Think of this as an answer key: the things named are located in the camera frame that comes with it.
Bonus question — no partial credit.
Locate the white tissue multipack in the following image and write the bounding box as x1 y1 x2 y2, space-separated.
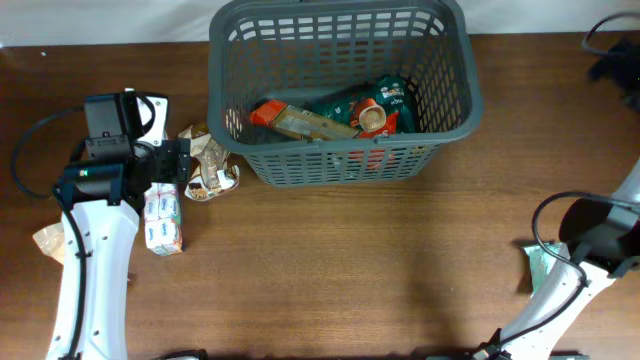
143 183 183 256

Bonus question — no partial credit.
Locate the brown white snack wrapper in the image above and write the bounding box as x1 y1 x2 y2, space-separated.
178 123 240 202

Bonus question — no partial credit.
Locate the beige paper bag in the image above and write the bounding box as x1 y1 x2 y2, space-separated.
32 222 65 264

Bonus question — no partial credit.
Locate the orange spaghetti packet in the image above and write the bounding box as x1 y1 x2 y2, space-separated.
249 100 360 141

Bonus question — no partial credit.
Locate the grey plastic basket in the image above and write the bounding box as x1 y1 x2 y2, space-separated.
207 0 483 187

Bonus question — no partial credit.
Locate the small white green packet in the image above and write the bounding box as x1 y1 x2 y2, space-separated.
522 245 556 295

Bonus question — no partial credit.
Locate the green Nescafe coffee bag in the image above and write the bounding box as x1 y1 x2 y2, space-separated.
307 75 417 138

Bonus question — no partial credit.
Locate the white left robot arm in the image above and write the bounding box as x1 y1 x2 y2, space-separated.
47 91 190 359

